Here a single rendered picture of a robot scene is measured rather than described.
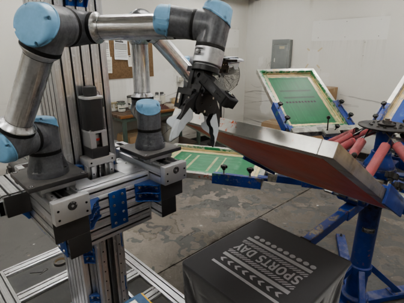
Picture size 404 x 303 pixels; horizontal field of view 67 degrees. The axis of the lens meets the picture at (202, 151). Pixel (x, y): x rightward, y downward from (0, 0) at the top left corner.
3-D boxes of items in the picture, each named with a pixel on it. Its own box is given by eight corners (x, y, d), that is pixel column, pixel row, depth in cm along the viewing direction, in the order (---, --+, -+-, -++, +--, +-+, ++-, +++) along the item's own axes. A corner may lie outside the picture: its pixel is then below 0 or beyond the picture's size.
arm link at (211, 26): (205, 8, 81) (236, 12, 79) (196, 50, 82) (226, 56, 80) (198, -5, 73) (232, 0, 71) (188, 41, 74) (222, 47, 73)
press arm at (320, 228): (250, 301, 111) (251, 287, 109) (238, 292, 115) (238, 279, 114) (377, 196, 191) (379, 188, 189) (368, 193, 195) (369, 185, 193)
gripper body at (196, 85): (193, 113, 85) (202, 70, 84) (215, 118, 79) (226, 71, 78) (172, 109, 80) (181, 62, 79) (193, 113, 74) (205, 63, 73)
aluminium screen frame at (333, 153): (332, 158, 67) (338, 142, 67) (171, 117, 108) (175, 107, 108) (398, 213, 123) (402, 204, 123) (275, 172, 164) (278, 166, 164)
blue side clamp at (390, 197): (384, 204, 101) (391, 184, 101) (368, 199, 104) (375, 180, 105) (400, 217, 122) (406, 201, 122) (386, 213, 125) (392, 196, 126)
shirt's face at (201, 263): (278, 336, 88) (278, 334, 88) (182, 262, 119) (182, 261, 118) (350, 262, 119) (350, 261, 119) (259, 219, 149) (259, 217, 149)
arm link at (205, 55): (230, 54, 77) (208, 44, 72) (226, 72, 78) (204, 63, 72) (210, 54, 83) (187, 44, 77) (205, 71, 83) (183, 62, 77)
